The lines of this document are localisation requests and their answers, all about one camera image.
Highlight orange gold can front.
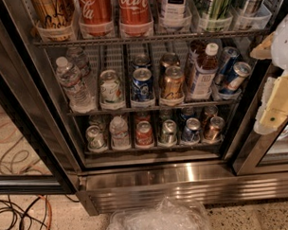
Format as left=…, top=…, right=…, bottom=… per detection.
left=160, top=66, right=185, bottom=100

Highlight red bull can behind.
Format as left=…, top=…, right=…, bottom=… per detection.
left=214, top=46, right=240, bottom=85

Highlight juice bottle behind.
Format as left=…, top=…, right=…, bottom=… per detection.
left=184, top=40, right=207, bottom=78

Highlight blue can shelf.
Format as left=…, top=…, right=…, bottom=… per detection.
left=181, top=118, right=201, bottom=142
left=132, top=67, right=153, bottom=102

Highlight blue can front middle shelf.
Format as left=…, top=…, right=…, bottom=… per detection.
left=132, top=67, right=153, bottom=102

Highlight yellow can top shelf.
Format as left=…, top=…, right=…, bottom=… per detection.
left=31, top=0, right=75, bottom=42

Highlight clear plastic bag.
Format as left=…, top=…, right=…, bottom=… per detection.
left=106, top=197, right=211, bottom=230

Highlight orange cable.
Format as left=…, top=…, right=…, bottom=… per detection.
left=37, top=194, right=54, bottom=230

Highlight blue can behind middle shelf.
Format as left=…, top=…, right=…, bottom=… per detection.
left=132, top=53, right=152, bottom=69

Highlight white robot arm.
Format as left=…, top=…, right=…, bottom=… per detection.
left=250, top=13, right=288, bottom=134

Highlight red bull can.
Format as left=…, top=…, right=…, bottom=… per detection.
left=219, top=62, right=251, bottom=95
left=214, top=46, right=240, bottom=85

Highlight blue can bottom shelf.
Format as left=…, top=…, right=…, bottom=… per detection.
left=181, top=118, right=201, bottom=142

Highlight red can bottom shelf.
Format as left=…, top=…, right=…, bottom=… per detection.
left=135, top=120, right=153, bottom=146

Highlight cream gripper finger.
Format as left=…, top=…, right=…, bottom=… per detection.
left=250, top=33, right=274, bottom=60
left=253, top=71, right=288, bottom=134

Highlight clear water bottle behind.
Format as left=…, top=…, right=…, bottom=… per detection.
left=66, top=46, right=93, bottom=87

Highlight red coca cola can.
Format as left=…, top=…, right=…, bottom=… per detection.
left=118, top=0, right=151, bottom=37
left=79, top=0, right=113, bottom=36

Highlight silver green can top right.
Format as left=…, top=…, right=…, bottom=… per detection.
left=236, top=0, right=263, bottom=17

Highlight white label bottle top shelf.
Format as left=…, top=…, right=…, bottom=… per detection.
left=157, top=0, right=189, bottom=31

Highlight small water bottle bottom shelf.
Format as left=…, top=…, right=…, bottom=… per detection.
left=109, top=115, right=130, bottom=149

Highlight stainless steel fridge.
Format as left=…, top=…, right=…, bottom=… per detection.
left=1, top=0, right=288, bottom=220

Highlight silver green can bottom shelf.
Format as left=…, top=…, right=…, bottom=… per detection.
left=160, top=119, right=177, bottom=144

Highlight clear water bottle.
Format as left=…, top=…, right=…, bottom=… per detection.
left=55, top=56, right=96, bottom=114
left=66, top=46, right=93, bottom=87

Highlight green striped can top shelf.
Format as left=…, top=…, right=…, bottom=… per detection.
left=194, top=0, right=232, bottom=32

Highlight red bull can front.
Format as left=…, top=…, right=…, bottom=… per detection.
left=219, top=62, right=251, bottom=95

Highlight black cables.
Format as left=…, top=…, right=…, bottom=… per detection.
left=0, top=193, right=54, bottom=230

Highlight white green can middle shelf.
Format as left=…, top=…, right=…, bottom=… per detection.
left=100, top=70, right=121, bottom=103

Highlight white label juice bottle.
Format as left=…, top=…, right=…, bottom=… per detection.
left=189, top=43, right=219, bottom=99

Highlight open glass fridge door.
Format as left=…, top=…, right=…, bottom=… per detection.
left=0, top=0, right=81, bottom=195

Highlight silver can bottom shelf left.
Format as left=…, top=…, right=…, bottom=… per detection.
left=86, top=125, right=106, bottom=150

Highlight clear water bottle front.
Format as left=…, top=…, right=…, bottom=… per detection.
left=55, top=56, right=96, bottom=114

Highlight red coca cola can right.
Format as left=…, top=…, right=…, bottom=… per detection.
left=118, top=0, right=151, bottom=37

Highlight orange gold can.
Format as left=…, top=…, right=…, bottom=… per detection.
left=160, top=66, right=185, bottom=100
left=159, top=52, right=180, bottom=75

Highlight copper can behind bottom shelf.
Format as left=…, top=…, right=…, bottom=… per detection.
left=200, top=105, right=218, bottom=126

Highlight orange gold can behind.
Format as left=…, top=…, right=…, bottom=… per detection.
left=159, top=52, right=180, bottom=75

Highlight red coca cola can left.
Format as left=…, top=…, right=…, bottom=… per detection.
left=79, top=0, right=113, bottom=36

